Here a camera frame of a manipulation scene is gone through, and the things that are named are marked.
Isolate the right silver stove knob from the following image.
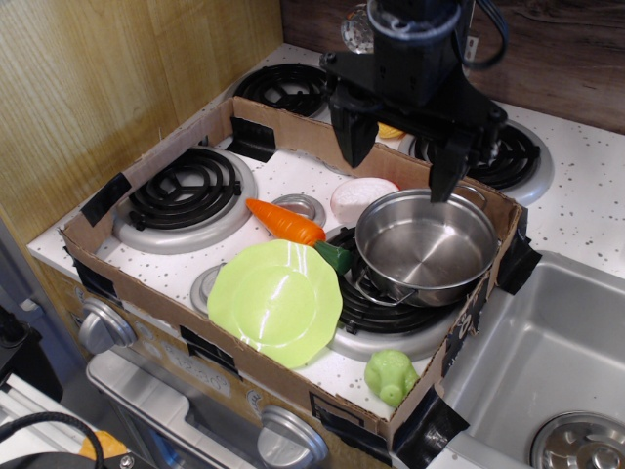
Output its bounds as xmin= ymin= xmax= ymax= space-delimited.
xmin=257 ymin=405 xmax=329 ymax=469

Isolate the black braided cable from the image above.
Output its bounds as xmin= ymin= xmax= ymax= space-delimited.
xmin=0 ymin=411 xmax=105 ymax=469

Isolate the stainless steel sink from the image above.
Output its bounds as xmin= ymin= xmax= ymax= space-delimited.
xmin=436 ymin=252 xmax=624 ymax=468

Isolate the yellow toy corn cob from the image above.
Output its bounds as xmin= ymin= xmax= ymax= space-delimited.
xmin=378 ymin=122 xmax=405 ymax=140

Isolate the stove burner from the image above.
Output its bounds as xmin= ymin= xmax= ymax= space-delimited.
xmin=113 ymin=147 xmax=258 ymax=255
xmin=232 ymin=64 xmax=329 ymax=120
xmin=328 ymin=226 xmax=461 ymax=362
xmin=397 ymin=116 xmax=556 ymax=208

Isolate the hanging metal grater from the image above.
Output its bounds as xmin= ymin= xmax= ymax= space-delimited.
xmin=463 ymin=24 xmax=480 ymax=70

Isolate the metal sink drain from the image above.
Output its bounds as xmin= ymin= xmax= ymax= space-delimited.
xmin=528 ymin=411 xmax=624 ymax=468

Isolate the hanging metal strainer ladle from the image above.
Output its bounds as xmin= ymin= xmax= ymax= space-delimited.
xmin=341 ymin=4 xmax=374 ymax=54

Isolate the small front silver disc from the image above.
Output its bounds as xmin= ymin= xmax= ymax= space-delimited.
xmin=189 ymin=263 xmax=226 ymax=315

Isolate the left silver stove knob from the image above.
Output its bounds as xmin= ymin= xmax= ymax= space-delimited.
xmin=78 ymin=298 xmax=137 ymax=355

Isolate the small centre silver disc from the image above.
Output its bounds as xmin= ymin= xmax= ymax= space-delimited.
xmin=272 ymin=193 xmax=326 ymax=228

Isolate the light green plastic plate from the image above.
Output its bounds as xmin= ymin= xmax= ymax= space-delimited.
xmin=207 ymin=239 xmax=343 ymax=369

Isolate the small silver disc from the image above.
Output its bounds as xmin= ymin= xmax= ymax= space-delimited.
xmin=189 ymin=263 xmax=226 ymax=315
xmin=272 ymin=193 xmax=326 ymax=228

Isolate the silver oven door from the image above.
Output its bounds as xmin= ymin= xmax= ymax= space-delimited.
xmin=87 ymin=352 xmax=264 ymax=468

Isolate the orange toy carrot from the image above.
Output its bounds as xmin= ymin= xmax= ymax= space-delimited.
xmin=245 ymin=198 xmax=353 ymax=276

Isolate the light green toy broccoli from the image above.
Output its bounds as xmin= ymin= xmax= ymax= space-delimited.
xmin=364 ymin=349 xmax=420 ymax=408

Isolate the back right stove burner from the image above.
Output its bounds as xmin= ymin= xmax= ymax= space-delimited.
xmin=397 ymin=116 xmax=556 ymax=208

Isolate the silver stove knob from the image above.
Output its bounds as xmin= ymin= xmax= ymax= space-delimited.
xmin=257 ymin=405 xmax=329 ymax=469
xmin=78 ymin=298 xmax=137 ymax=355

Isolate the stainless steel pan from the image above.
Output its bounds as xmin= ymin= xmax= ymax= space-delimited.
xmin=353 ymin=189 xmax=499 ymax=308

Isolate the brown cardboard fence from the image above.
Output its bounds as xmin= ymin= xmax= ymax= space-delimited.
xmin=62 ymin=98 xmax=529 ymax=468

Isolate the front right stove burner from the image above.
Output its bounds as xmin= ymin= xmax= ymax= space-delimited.
xmin=328 ymin=226 xmax=461 ymax=362

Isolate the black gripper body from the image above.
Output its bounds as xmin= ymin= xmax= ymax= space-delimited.
xmin=319 ymin=33 xmax=507 ymax=161

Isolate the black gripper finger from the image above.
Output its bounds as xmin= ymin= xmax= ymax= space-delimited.
xmin=328 ymin=87 xmax=381 ymax=168
xmin=429 ymin=136 xmax=472 ymax=203

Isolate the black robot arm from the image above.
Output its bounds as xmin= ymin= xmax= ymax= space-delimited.
xmin=320 ymin=1 xmax=509 ymax=202

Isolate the back left stove burner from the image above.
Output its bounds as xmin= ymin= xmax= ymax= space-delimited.
xmin=232 ymin=64 xmax=329 ymax=120

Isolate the front left stove burner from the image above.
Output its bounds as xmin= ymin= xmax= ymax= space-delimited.
xmin=113 ymin=147 xmax=258 ymax=255

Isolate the orange object bottom left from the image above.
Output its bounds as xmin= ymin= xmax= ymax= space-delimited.
xmin=77 ymin=430 xmax=128 ymax=460

